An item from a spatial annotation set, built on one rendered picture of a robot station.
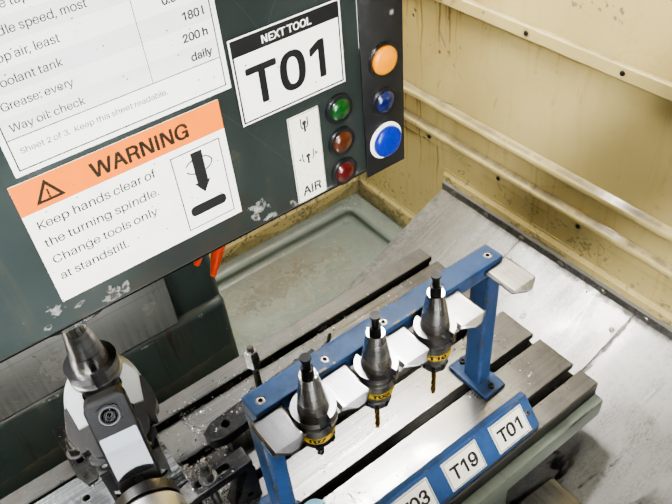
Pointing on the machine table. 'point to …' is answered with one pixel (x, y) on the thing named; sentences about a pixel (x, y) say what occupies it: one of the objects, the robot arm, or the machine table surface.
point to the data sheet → (99, 71)
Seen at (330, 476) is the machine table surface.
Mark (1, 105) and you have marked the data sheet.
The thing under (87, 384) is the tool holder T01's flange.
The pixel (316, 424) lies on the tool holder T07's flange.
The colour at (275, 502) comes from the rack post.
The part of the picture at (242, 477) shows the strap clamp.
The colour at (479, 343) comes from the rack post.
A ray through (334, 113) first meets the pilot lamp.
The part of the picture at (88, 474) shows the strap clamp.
